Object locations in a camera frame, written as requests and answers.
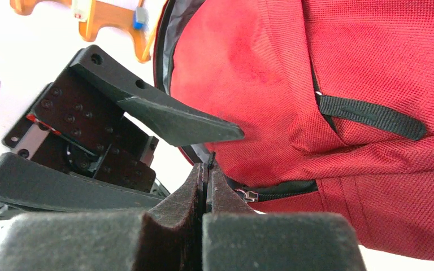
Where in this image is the blue small object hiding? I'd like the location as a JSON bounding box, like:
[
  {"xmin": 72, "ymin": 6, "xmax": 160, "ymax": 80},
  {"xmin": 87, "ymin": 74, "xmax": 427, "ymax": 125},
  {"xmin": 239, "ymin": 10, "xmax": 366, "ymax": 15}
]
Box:
[{"xmin": 133, "ymin": 7, "xmax": 148, "ymax": 30}]

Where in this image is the red student backpack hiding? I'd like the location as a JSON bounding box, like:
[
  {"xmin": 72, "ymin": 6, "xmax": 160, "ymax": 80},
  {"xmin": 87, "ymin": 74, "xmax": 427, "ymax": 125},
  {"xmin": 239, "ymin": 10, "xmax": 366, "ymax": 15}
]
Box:
[{"xmin": 154, "ymin": 1, "xmax": 434, "ymax": 260}]

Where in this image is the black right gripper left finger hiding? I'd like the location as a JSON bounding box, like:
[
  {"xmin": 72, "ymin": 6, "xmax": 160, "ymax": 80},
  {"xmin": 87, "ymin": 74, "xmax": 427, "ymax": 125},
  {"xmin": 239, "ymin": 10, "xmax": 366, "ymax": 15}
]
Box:
[{"xmin": 144, "ymin": 163, "xmax": 205, "ymax": 270}]

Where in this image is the white red small box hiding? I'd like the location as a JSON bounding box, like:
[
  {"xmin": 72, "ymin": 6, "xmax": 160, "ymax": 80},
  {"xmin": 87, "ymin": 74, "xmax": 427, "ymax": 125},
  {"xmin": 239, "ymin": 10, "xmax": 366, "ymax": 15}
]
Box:
[{"xmin": 71, "ymin": 0, "xmax": 93, "ymax": 22}]

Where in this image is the orange wooden shelf rack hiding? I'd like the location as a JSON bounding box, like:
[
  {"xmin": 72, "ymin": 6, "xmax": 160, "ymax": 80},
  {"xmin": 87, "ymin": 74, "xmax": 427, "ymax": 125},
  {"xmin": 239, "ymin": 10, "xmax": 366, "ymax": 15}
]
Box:
[{"xmin": 9, "ymin": 0, "xmax": 158, "ymax": 64}]

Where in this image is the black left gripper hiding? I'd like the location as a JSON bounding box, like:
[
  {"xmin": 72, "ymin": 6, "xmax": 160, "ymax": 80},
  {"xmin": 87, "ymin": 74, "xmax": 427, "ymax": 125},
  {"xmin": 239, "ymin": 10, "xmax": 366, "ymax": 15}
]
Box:
[{"xmin": 0, "ymin": 45, "xmax": 244, "ymax": 212}]

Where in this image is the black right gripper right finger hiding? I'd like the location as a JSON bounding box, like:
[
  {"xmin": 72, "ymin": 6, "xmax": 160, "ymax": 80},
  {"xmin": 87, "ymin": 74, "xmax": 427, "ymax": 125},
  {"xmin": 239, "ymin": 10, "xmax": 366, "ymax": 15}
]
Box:
[{"xmin": 206, "ymin": 164, "xmax": 256, "ymax": 214}]

